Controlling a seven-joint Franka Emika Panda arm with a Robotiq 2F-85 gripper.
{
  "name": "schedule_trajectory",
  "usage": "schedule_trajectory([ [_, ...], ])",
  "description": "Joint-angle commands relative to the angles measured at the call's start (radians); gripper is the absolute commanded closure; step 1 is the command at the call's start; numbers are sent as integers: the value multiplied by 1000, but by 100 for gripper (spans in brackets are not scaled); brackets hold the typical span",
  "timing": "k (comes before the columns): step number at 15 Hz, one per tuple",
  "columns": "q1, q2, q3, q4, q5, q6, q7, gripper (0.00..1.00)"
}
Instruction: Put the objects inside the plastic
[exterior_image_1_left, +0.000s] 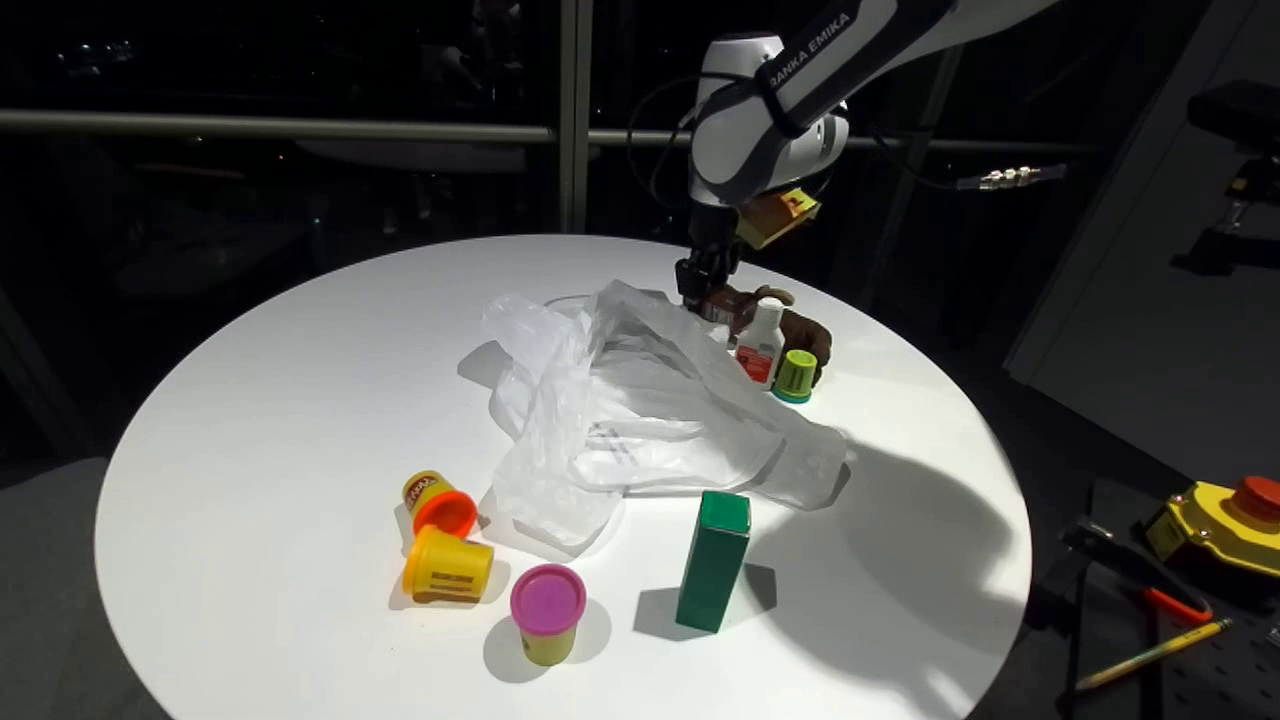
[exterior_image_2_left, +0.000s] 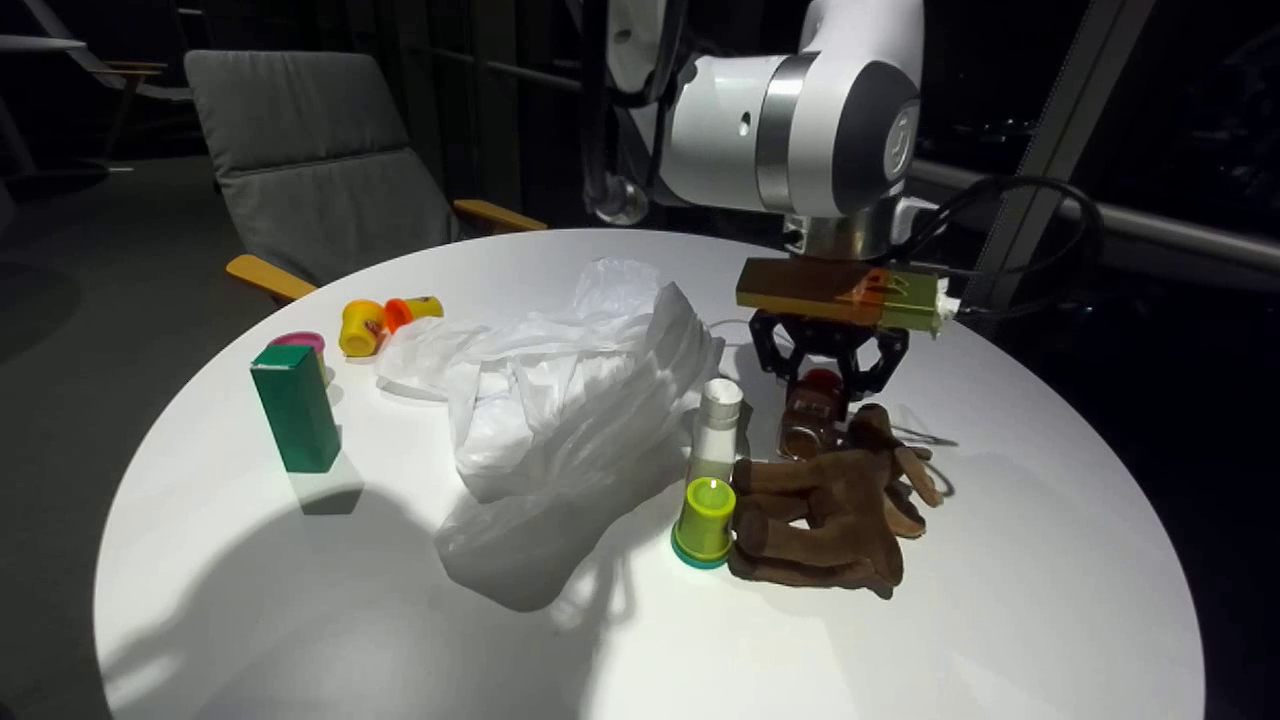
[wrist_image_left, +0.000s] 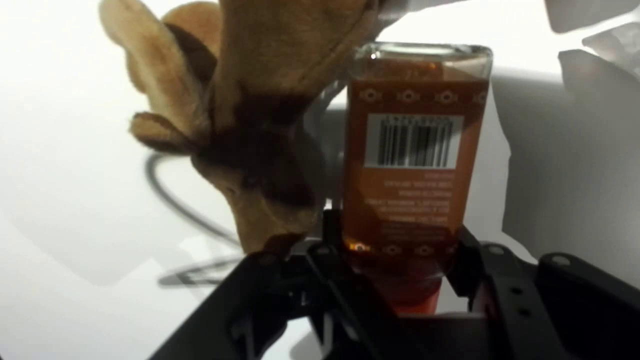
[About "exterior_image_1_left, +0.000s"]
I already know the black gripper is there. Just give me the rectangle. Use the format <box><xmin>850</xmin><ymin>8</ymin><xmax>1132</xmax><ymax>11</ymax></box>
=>
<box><xmin>672</xmin><ymin>197</ymin><xmax>743</xmax><ymax>320</ymax></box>

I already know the clear bottle with white cap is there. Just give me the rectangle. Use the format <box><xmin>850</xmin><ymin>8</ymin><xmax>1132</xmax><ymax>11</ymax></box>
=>
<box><xmin>735</xmin><ymin>293</ymin><xmax>793</xmax><ymax>383</ymax></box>

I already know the brown plush moose toy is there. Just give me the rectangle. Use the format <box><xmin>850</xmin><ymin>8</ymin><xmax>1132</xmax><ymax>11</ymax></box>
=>
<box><xmin>694</xmin><ymin>281</ymin><xmax>838</xmax><ymax>378</ymax></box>

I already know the lime green small bottle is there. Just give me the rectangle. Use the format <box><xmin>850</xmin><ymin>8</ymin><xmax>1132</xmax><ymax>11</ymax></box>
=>
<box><xmin>772</xmin><ymin>343</ymin><xmax>822</xmax><ymax>409</ymax></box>

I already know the white plastic bag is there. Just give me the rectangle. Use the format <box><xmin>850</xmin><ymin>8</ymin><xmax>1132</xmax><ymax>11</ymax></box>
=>
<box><xmin>457</xmin><ymin>277</ymin><xmax>857</xmax><ymax>562</ymax></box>

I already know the green cardboard box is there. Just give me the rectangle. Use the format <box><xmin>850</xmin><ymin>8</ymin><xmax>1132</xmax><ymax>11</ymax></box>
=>
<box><xmin>672</xmin><ymin>487</ymin><xmax>756</xmax><ymax>638</ymax></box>

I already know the small red toy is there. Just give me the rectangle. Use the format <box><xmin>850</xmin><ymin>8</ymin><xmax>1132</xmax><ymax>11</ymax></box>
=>
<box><xmin>401</xmin><ymin>468</ymin><xmax>486</xmax><ymax>541</ymax></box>

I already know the play dough tub pink lid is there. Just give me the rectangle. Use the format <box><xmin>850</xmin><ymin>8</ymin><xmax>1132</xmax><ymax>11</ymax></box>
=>
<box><xmin>507</xmin><ymin>562</ymin><xmax>593</xmax><ymax>669</ymax></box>

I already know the yellow play dough tub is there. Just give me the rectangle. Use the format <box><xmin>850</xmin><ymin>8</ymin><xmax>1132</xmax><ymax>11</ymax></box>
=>
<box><xmin>401</xmin><ymin>520</ymin><xmax>499</xmax><ymax>609</ymax></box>

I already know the metal window railing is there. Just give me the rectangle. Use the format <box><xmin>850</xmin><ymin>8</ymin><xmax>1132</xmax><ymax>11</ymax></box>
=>
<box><xmin>0</xmin><ymin>108</ymin><xmax>1097</xmax><ymax>154</ymax></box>

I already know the black and red hand tool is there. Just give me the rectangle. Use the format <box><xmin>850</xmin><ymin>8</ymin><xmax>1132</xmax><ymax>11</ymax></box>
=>
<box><xmin>1061</xmin><ymin>516</ymin><xmax>1220</xmax><ymax>632</ymax></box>

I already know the black equipment stand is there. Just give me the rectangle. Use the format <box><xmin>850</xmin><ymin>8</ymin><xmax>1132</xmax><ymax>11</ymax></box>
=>
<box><xmin>1172</xmin><ymin>75</ymin><xmax>1280</xmax><ymax>277</ymax></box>

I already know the yellow emergency stop box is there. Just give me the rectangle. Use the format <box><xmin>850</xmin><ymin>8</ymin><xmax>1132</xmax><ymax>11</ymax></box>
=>
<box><xmin>1141</xmin><ymin>473</ymin><xmax>1280</xmax><ymax>581</ymax></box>

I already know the yellow pencil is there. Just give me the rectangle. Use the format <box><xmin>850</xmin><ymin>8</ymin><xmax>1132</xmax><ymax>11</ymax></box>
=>
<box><xmin>1069</xmin><ymin>614</ymin><xmax>1232</xmax><ymax>695</ymax></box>

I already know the yellow-green wrist camera box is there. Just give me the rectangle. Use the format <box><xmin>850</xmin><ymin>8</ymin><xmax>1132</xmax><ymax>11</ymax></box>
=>
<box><xmin>732</xmin><ymin>183</ymin><xmax>826</xmax><ymax>255</ymax></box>

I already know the metal window post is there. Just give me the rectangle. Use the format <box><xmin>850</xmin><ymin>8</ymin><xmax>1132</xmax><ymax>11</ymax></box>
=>
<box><xmin>558</xmin><ymin>0</ymin><xmax>602</xmax><ymax>235</ymax></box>

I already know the silver cable connector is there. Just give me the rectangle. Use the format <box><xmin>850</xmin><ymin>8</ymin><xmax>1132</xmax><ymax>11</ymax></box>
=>
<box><xmin>932</xmin><ymin>160</ymin><xmax>1071</xmax><ymax>201</ymax></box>

